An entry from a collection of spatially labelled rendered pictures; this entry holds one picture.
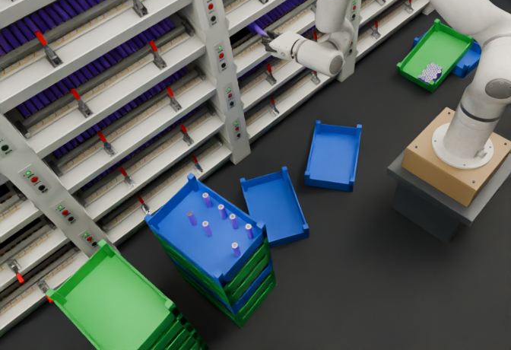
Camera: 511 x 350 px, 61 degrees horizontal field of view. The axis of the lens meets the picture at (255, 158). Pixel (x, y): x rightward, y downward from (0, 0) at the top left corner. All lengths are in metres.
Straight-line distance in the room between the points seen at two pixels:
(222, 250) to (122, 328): 0.34
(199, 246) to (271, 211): 0.55
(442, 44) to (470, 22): 1.17
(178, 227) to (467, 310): 1.02
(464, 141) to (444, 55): 0.95
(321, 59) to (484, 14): 0.46
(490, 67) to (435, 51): 1.15
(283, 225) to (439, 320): 0.64
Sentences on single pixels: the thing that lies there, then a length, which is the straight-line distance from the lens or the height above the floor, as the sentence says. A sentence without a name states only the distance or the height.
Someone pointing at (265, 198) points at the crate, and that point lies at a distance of 1.84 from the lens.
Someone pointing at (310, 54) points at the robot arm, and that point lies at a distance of 1.43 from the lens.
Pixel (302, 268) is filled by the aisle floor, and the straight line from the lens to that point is 1.70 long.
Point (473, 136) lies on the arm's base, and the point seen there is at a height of 0.50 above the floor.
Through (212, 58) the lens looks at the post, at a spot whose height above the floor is 0.61.
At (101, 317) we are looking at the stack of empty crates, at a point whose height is 0.40.
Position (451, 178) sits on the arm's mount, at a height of 0.37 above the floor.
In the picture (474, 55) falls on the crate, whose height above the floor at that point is 0.00.
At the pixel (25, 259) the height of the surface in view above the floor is 0.30.
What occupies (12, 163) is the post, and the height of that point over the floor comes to 0.69.
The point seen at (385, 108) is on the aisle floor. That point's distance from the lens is 2.16.
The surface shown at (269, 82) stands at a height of 0.30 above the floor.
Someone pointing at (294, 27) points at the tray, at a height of 0.49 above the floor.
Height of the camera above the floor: 1.58
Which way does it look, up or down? 53 degrees down
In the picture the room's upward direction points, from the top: 10 degrees counter-clockwise
